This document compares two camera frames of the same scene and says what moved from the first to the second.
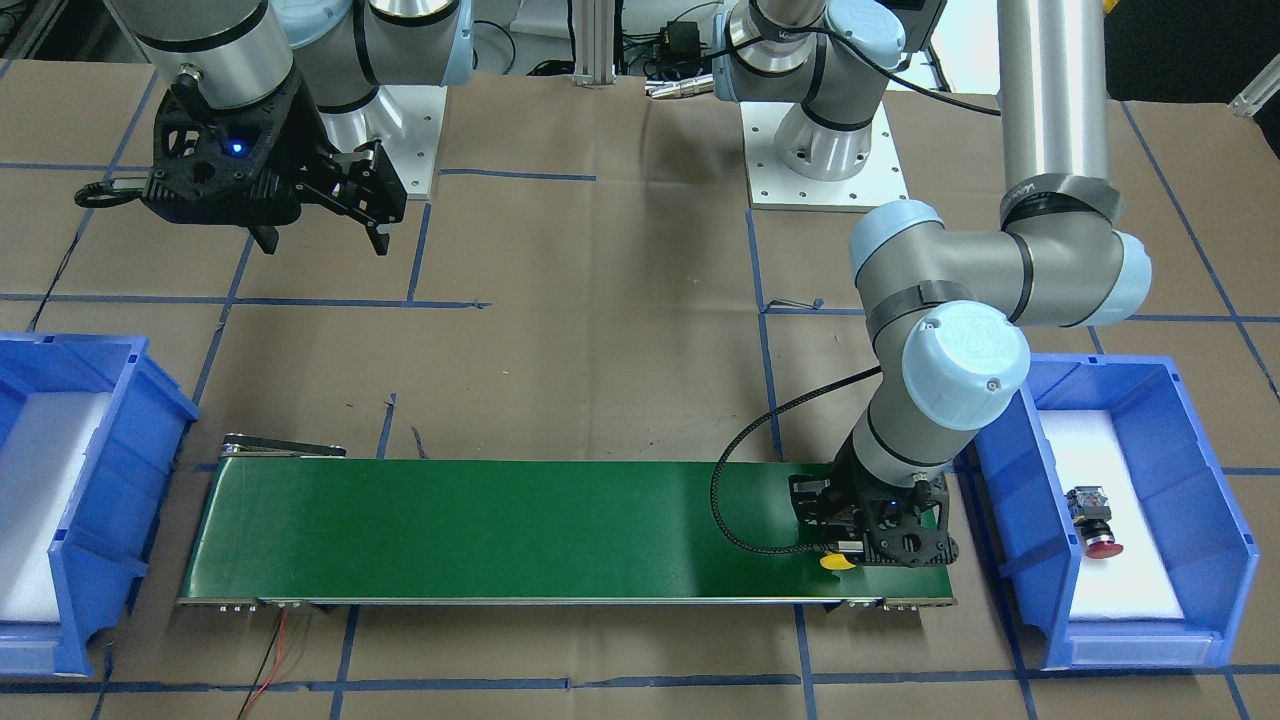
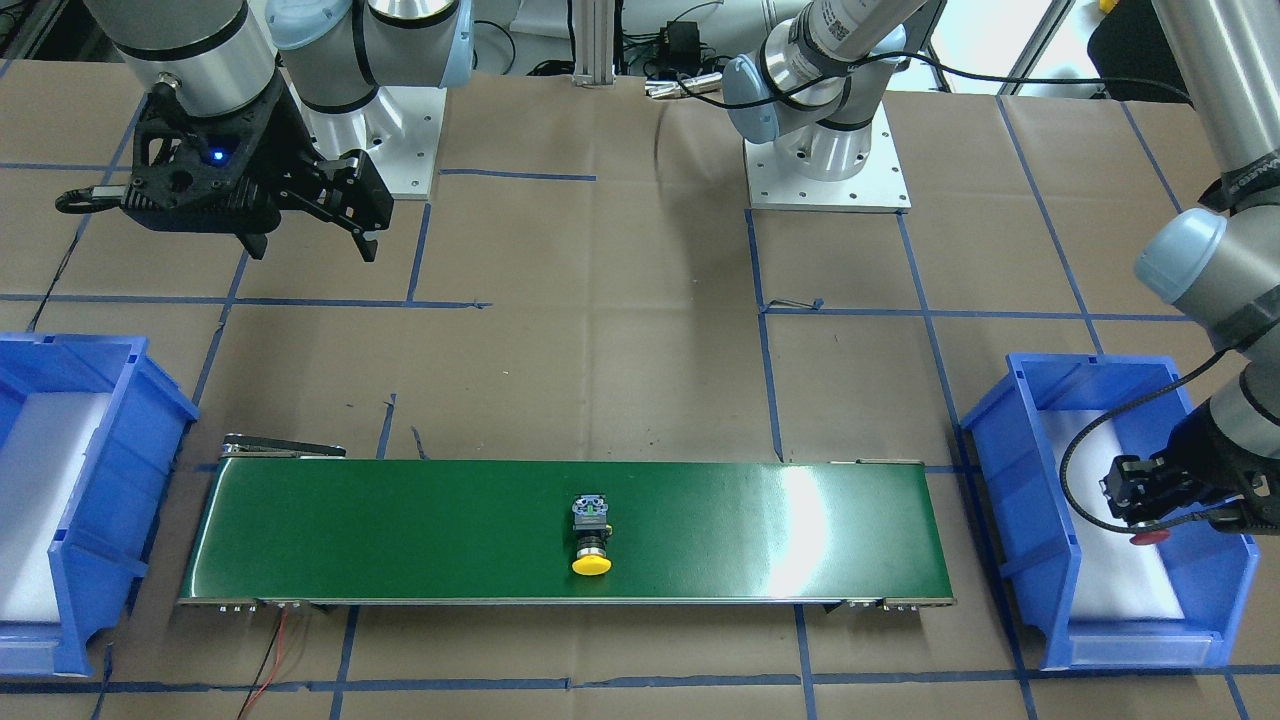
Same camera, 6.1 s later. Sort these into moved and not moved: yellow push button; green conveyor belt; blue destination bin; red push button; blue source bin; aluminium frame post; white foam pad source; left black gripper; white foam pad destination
Moved: yellow push button; left black gripper; red push button
Not moved: white foam pad source; green conveyor belt; blue destination bin; aluminium frame post; white foam pad destination; blue source bin
